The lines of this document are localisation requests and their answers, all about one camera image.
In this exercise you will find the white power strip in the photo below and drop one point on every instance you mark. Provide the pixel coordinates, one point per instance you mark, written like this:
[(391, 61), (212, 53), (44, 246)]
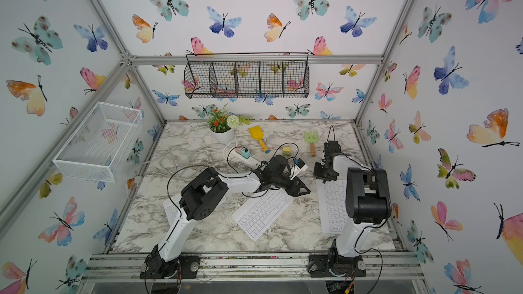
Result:
[(251, 162)]

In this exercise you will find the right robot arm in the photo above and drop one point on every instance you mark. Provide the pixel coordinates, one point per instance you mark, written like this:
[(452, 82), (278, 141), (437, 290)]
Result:
[(367, 204)]

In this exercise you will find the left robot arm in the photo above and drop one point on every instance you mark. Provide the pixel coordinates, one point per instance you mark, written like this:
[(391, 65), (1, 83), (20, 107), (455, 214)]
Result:
[(202, 196)]

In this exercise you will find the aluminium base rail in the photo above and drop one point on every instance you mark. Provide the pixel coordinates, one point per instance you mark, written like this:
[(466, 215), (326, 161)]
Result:
[(216, 267)]

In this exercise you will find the potted plant white pot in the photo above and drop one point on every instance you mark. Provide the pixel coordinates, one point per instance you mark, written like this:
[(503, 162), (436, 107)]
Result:
[(223, 123)]

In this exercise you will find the middle white keyboard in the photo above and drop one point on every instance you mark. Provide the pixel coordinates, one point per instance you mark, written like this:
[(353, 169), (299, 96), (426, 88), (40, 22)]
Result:
[(257, 215)]

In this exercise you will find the black wire wall basket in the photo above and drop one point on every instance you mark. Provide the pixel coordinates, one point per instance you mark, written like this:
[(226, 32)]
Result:
[(247, 76)]

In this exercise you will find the yellow USB charger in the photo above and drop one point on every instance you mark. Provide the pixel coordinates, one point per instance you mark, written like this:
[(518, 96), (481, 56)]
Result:
[(286, 151)]

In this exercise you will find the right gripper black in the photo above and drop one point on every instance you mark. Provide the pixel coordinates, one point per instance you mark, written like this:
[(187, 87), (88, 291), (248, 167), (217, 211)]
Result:
[(317, 173)]

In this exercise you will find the white keyboard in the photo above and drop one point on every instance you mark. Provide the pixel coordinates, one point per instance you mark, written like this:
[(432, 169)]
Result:
[(172, 212), (333, 214), (257, 215)]

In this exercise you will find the right white keyboard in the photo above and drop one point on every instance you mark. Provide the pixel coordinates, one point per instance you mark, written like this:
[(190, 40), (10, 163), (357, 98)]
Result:
[(333, 214)]

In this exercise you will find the white mesh wall basket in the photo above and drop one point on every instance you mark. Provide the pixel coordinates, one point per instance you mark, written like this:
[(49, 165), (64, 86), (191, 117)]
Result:
[(96, 147)]

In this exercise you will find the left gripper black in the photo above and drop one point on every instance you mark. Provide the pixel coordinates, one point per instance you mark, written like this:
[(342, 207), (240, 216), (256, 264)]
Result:
[(297, 187)]

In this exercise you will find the left white keyboard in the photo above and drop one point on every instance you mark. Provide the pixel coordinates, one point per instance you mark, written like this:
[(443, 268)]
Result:
[(172, 212)]

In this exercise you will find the teal USB charger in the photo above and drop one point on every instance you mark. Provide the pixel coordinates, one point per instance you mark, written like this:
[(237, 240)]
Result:
[(246, 153)]

